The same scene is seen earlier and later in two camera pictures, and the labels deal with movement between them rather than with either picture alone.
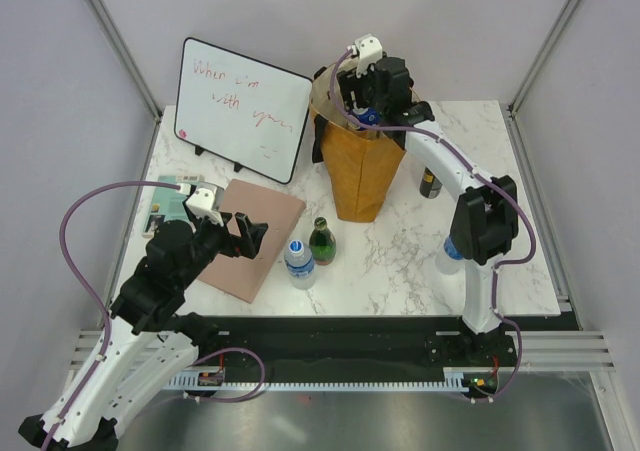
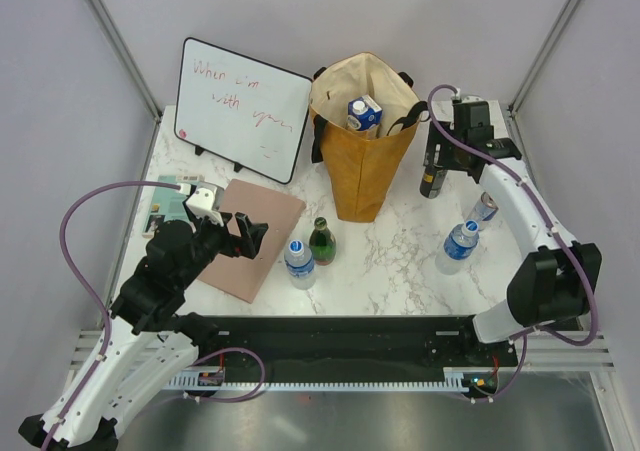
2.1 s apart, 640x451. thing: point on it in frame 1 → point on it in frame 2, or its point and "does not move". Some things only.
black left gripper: (251, 235) does not move
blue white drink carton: (367, 115) does not move
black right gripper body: (362, 88) → (448, 155)
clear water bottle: (450, 261) does not move
